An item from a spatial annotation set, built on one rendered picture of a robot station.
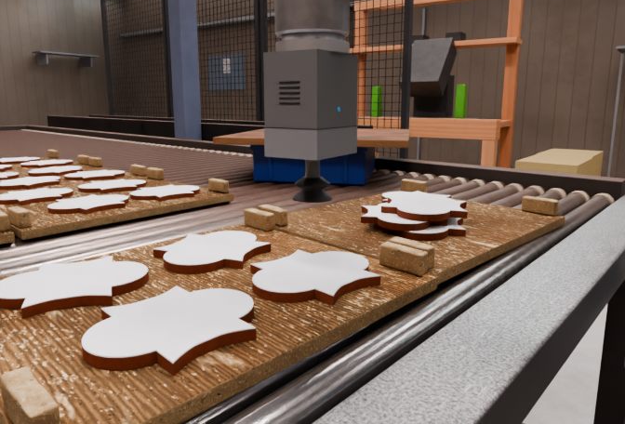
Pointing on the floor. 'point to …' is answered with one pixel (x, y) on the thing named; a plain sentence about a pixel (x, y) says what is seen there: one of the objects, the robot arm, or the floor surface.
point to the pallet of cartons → (564, 162)
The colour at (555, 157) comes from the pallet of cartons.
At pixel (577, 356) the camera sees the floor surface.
